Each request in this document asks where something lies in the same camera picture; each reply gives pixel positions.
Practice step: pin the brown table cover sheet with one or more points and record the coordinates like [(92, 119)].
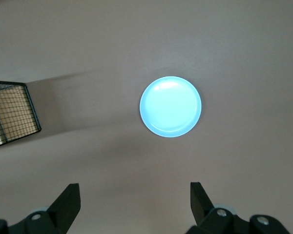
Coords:
[(146, 36)]

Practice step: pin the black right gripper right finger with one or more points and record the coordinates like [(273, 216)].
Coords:
[(202, 212)]

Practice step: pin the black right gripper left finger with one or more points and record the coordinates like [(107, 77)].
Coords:
[(66, 209)]

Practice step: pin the light blue round plate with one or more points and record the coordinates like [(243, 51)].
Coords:
[(171, 107)]

